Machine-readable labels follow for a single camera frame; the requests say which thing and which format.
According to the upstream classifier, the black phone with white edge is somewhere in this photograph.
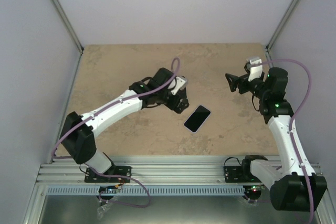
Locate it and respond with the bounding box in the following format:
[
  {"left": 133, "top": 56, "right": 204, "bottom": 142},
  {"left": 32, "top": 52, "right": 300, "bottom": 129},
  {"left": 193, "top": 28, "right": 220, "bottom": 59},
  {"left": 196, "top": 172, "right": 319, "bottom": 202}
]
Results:
[{"left": 183, "top": 105, "right": 211, "bottom": 133}]

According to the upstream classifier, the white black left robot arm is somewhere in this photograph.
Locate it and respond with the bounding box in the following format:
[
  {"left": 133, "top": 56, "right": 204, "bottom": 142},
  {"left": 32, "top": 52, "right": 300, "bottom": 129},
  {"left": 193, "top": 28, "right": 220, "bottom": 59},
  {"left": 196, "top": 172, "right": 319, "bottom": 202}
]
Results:
[{"left": 61, "top": 68, "right": 189, "bottom": 182}]

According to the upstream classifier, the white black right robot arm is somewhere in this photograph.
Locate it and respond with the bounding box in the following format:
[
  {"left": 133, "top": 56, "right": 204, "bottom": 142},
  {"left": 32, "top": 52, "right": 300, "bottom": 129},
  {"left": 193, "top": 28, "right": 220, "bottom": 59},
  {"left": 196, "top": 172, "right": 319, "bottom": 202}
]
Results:
[{"left": 224, "top": 66, "right": 327, "bottom": 212}]

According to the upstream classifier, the right controller circuit board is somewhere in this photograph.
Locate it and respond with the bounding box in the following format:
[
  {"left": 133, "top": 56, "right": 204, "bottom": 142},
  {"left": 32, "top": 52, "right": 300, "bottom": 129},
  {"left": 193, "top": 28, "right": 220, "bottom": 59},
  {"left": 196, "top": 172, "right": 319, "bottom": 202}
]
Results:
[{"left": 249, "top": 184, "right": 265, "bottom": 193}]

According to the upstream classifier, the controller circuit board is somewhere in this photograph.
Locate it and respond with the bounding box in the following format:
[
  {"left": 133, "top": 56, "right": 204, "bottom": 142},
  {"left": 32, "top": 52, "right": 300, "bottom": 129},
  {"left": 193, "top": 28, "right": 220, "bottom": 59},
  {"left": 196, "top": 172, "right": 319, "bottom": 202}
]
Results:
[
  {"left": 249, "top": 184, "right": 265, "bottom": 193},
  {"left": 98, "top": 184, "right": 122, "bottom": 194}
]

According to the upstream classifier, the left controller circuit board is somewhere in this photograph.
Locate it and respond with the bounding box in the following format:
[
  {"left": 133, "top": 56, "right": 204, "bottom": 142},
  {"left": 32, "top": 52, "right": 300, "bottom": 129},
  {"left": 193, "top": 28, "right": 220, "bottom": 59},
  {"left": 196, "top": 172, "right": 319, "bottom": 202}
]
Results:
[{"left": 98, "top": 184, "right": 122, "bottom": 194}]

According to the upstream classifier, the clear plastic bag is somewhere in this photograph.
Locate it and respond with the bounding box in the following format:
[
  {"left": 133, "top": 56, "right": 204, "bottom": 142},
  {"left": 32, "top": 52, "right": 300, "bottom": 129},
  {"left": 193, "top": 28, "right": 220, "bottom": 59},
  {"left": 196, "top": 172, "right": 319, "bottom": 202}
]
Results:
[{"left": 97, "top": 204, "right": 108, "bottom": 220}]

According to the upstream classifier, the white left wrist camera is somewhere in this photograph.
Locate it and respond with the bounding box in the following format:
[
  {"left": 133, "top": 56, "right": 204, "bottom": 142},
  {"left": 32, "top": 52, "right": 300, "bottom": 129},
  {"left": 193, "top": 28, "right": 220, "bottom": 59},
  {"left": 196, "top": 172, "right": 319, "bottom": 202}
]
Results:
[{"left": 168, "top": 76, "right": 187, "bottom": 95}]

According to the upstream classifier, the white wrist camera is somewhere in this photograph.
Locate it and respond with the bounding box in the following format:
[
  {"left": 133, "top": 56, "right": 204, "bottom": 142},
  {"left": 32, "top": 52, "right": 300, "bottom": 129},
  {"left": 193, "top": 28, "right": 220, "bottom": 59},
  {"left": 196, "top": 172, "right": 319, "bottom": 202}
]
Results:
[
  {"left": 168, "top": 76, "right": 187, "bottom": 95},
  {"left": 245, "top": 57, "right": 263, "bottom": 82}
]

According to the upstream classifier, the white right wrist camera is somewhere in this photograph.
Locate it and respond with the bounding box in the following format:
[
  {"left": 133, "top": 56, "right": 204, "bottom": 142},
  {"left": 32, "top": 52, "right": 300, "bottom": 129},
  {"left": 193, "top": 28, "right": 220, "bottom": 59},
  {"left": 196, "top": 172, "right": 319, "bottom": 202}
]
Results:
[{"left": 245, "top": 57, "right": 263, "bottom": 82}]

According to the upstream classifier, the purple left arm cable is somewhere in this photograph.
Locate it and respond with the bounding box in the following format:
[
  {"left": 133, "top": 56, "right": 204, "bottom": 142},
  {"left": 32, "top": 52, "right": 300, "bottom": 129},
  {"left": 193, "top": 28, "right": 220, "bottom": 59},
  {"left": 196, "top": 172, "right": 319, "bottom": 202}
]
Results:
[{"left": 50, "top": 57, "right": 182, "bottom": 159}]

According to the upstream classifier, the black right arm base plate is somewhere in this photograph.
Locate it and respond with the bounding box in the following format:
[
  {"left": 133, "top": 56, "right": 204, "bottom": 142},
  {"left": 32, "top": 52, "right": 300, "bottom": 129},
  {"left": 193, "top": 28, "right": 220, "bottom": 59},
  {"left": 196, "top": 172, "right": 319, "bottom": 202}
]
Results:
[{"left": 223, "top": 166, "right": 261, "bottom": 183}]

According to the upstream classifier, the grey slotted cable duct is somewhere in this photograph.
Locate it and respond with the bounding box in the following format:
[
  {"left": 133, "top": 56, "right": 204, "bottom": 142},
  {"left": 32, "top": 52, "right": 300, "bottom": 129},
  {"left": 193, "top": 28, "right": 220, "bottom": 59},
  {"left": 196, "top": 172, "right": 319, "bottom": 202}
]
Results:
[{"left": 46, "top": 185, "right": 245, "bottom": 196}]

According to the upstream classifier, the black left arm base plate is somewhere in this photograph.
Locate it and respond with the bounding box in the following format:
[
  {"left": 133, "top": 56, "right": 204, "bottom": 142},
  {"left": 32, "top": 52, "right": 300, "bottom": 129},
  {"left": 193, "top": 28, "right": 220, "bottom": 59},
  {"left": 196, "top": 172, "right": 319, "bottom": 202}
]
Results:
[{"left": 84, "top": 166, "right": 132, "bottom": 184}]

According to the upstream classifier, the aluminium frame post right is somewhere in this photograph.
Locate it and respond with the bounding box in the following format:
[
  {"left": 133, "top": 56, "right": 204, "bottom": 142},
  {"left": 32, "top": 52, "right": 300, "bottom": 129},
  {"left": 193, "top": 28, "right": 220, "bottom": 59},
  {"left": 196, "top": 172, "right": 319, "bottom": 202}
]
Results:
[{"left": 265, "top": 0, "right": 301, "bottom": 53}]

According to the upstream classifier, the aluminium frame post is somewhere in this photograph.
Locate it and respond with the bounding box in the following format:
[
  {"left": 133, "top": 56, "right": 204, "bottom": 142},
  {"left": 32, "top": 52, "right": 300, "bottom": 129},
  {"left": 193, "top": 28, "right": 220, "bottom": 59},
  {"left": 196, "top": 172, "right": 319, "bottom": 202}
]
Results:
[
  {"left": 265, "top": 0, "right": 301, "bottom": 53},
  {"left": 50, "top": 0, "right": 83, "bottom": 55}
]

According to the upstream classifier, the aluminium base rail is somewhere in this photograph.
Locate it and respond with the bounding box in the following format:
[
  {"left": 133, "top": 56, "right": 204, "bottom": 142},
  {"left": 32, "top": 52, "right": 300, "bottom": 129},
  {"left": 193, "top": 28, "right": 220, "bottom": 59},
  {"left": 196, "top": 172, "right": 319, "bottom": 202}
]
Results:
[{"left": 36, "top": 154, "right": 326, "bottom": 185}]

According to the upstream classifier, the aluminium frame post left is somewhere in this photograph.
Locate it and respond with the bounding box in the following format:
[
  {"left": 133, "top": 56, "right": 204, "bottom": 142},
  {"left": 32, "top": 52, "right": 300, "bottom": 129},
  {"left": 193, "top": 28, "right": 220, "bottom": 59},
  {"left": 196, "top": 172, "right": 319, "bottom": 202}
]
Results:
[{"left": 50, "top": 0, "right": 83, "bottom": 55}]

